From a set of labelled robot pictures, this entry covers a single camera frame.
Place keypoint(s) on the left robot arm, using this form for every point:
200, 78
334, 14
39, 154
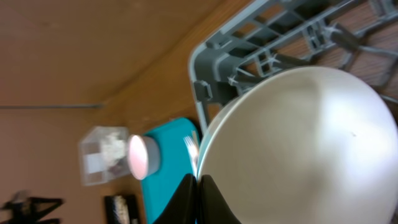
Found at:
31, 210

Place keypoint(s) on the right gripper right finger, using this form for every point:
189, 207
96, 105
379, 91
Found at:
213, 208

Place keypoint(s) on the pink bowl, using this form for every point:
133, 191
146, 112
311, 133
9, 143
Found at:
143, 156

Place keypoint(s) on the grey dishwasher rack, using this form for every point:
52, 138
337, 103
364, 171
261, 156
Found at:
267, 37

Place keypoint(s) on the white napkin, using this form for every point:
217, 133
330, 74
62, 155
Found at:
113, 148

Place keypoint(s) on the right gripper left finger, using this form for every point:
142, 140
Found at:
182, 207

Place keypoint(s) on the black plastic tray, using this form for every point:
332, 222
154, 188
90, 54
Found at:
132, 209

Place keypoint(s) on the teal plastic serving tray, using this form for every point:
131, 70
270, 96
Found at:
158, 188

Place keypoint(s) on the clear plastic bin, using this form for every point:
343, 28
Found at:
92, 167

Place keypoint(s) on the white bowl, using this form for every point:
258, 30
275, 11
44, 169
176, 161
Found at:
309, 145

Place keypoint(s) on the spilled rice pile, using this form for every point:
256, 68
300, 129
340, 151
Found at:
121, 210

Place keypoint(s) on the white plastic fork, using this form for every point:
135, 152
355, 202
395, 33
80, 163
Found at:
193, 153

